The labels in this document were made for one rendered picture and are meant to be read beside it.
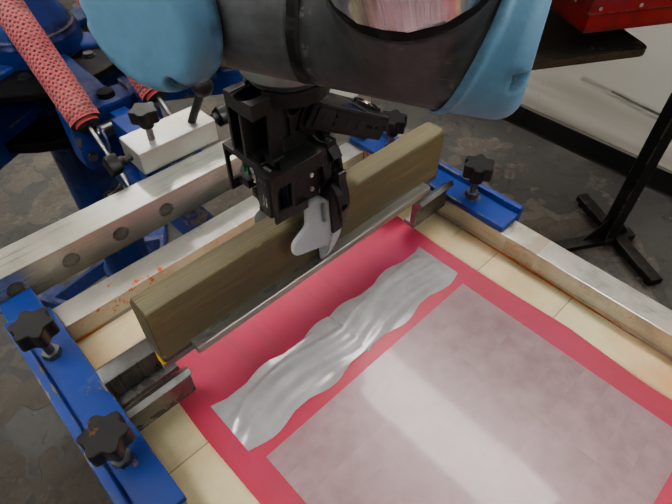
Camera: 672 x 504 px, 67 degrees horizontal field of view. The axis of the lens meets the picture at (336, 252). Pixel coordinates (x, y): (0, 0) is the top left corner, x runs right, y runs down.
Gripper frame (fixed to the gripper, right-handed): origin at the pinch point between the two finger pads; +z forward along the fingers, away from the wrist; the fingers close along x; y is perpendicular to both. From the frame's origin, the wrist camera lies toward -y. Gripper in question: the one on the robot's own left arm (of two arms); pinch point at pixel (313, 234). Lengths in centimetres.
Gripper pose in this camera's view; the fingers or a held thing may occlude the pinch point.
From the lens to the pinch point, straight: 57.0
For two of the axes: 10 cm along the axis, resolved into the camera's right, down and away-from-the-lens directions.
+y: -7.2, 5.0, -4.7
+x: 6.9, 5.3, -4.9
